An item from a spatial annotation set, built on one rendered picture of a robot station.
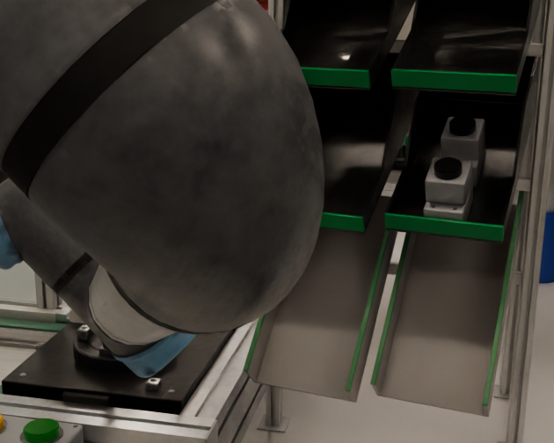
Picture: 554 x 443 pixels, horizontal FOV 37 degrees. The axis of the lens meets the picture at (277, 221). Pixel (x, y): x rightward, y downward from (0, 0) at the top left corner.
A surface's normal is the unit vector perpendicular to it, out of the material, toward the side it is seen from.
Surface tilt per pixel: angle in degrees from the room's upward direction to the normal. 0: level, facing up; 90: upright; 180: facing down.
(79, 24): 72
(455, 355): 45
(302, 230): 108
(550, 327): 0
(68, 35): 79
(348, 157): 25
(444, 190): 115
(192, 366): 0
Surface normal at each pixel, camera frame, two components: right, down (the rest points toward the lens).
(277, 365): -0.26, -0.50
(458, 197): -0.34, 0.63
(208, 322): 0.07, 0.93
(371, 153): -0.15, -0.77
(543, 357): 0.01, -0.96
